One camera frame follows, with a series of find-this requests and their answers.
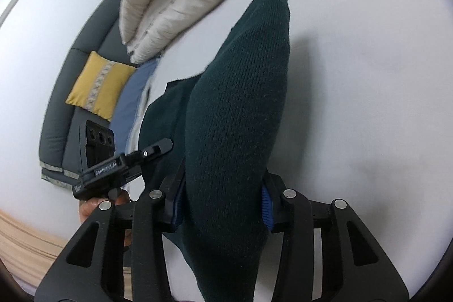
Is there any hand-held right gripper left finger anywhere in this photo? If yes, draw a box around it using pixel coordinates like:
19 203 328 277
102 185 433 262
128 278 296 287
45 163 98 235
33 160 187 302

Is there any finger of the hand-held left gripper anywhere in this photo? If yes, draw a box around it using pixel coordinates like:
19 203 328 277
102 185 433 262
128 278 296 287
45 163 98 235
125 137 174 165
125 161 143 183

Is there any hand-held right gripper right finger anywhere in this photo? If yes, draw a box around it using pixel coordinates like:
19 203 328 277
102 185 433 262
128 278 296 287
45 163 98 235
261 173 410 302

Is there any dark green knit sweater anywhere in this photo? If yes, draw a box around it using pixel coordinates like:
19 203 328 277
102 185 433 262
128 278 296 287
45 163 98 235
136 0 293 302

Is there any person's left hand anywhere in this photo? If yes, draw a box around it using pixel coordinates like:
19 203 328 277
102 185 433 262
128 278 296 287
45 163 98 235
78 190 131 225

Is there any blue pillowcase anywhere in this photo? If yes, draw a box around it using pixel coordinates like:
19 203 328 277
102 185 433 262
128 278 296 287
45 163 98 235
110 58 160 155

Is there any grey sofa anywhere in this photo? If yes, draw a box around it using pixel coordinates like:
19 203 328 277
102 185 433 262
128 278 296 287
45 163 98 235
38 0 142 190

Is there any yellow pillow with patterned band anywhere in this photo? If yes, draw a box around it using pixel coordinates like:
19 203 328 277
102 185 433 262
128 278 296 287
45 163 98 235
65 51 137 121

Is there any white bed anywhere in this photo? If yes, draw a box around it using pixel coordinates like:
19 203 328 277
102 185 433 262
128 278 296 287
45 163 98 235
124 0 451 302

